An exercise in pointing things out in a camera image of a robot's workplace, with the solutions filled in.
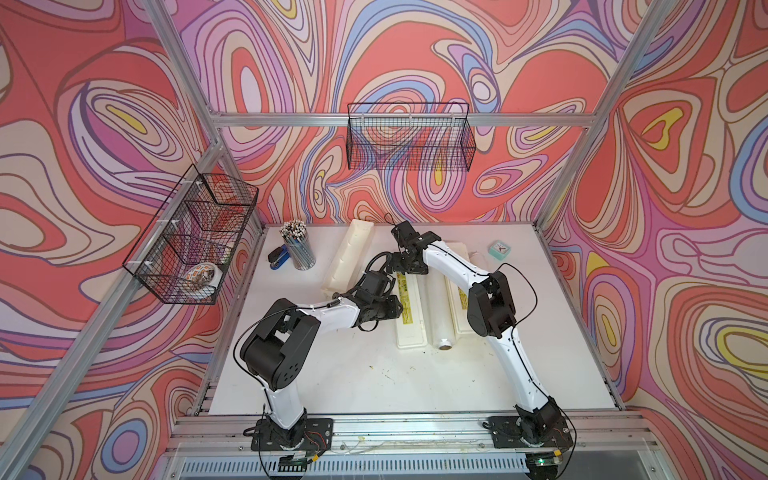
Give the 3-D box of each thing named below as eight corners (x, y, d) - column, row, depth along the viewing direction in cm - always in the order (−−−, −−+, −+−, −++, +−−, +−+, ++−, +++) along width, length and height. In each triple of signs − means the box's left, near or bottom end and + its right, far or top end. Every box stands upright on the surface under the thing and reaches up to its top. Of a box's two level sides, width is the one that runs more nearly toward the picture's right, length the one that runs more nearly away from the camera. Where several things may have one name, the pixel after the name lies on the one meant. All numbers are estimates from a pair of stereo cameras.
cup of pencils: (292, 270, 108) (278, 235, 94) (296, 255, 113) (283, 219, 98) (314, 270, 108) (303, 235, 93) (317, 255, 113) (307, 219, 98)
